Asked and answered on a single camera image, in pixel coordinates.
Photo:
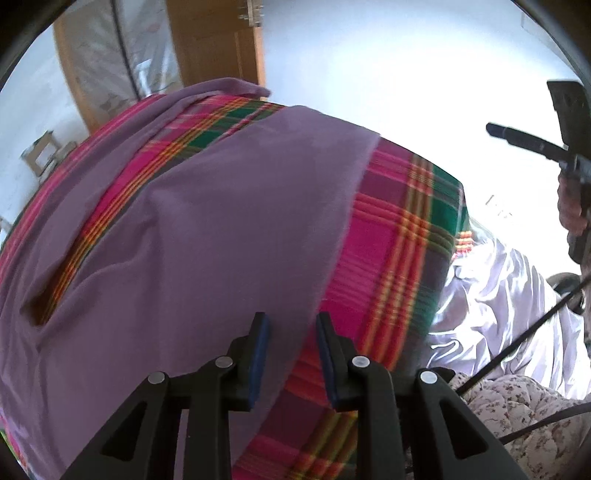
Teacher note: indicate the pink green plaid bed sheet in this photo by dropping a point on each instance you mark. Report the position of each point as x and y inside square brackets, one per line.
[388, 258]

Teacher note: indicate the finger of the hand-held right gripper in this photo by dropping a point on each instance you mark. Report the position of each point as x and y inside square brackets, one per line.
[526, 141]

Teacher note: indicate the wooden door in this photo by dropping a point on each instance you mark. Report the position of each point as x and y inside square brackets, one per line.
[207, 46]

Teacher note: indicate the person's floral jacket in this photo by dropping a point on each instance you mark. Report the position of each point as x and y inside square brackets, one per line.
[531, 447]

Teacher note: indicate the purple fleece garment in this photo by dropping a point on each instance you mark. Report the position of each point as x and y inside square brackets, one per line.
[207, 221]

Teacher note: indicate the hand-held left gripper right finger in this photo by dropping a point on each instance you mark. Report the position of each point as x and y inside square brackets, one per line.
[325, 364]

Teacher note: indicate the wooden door frame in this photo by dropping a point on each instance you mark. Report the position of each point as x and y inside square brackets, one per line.
[74, 87]

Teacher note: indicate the person's right hand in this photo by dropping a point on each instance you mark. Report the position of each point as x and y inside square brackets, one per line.
[570, 205]

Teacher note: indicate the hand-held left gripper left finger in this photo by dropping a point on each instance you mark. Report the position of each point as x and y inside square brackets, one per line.
[259, 360]

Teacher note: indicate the brown cardboard box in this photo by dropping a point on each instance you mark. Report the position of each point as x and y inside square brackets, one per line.
[46, 152]

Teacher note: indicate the white satin cloth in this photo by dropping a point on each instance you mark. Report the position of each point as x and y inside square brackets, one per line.
[489, 295]

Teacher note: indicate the clear plastic door curtain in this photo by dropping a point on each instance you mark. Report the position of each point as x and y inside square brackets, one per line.
[97, 55]

